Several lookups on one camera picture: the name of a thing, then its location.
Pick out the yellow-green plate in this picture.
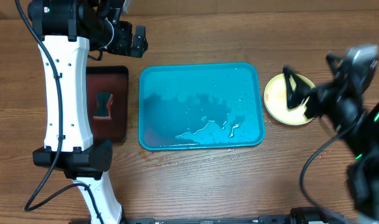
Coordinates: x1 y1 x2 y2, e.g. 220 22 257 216
264 73 314 126

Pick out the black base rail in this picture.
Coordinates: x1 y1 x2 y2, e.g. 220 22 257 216
120 215 297 224

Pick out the black rectangular tray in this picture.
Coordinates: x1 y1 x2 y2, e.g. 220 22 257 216
86 65 129 142

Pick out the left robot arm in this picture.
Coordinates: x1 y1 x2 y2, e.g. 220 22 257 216
20 1 147 223

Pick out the teal plastic tray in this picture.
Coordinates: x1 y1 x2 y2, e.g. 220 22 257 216
138 62 266 151

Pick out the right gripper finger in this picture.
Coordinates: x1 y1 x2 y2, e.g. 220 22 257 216
325 52 347 77
283 66 311 110

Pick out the green and pink sponge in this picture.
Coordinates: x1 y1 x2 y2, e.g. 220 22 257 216
93 91 113 119

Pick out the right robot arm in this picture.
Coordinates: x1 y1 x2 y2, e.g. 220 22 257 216
283 45 379 223

